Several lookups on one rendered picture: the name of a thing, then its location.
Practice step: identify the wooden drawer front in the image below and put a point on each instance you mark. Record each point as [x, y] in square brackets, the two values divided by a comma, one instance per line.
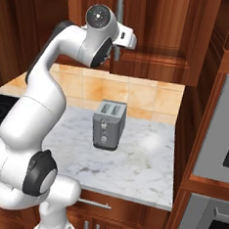
[5, 220]
[134, 210]

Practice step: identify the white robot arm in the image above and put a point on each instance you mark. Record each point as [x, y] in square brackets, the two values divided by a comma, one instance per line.
[38, 113]

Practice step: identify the grey built-in oven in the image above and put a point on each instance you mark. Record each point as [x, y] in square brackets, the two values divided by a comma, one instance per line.
[205, 222]

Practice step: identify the grey two-slot toaster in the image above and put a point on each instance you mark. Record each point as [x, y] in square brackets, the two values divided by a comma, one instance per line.
[107, 129]

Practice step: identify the wooden wall cupboard door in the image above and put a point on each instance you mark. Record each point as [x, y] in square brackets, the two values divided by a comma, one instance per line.
[166, 36]
[76, 8]

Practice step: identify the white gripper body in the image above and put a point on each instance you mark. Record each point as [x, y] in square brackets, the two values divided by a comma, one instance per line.
[132, 40]

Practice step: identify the grey microwave oven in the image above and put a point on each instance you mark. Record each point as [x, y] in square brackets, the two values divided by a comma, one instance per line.
[218, 129]

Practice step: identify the tall wooden appliance cabinet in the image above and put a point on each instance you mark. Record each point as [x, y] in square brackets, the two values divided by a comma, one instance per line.
[207, 46]

